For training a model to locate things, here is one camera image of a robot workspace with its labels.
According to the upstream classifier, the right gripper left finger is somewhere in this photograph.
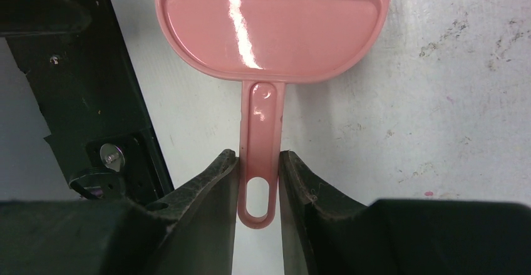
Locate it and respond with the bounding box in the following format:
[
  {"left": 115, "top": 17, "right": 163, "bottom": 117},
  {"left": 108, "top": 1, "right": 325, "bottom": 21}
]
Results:
[{"left": 1, "top": 150, "right": 239, "bottom": 274}]

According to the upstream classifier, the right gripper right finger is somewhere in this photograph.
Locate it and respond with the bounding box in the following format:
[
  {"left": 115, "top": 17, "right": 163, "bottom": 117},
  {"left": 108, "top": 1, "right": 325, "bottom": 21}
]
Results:
[{"left": 279, "top": 151, "right": 530, "bottom": 274}]

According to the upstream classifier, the pink hand brush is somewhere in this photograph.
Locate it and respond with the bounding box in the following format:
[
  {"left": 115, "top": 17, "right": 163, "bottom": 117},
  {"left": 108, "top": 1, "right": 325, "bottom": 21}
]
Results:
[{"left": 155, "top": 0, "right": 391, "bottom": 229}]

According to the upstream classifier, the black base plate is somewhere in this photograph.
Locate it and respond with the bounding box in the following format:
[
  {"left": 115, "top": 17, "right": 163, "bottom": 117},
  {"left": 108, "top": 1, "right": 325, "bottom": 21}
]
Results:
[{"left": 1, "top": 0, "right": 173, "bottom": 205}]

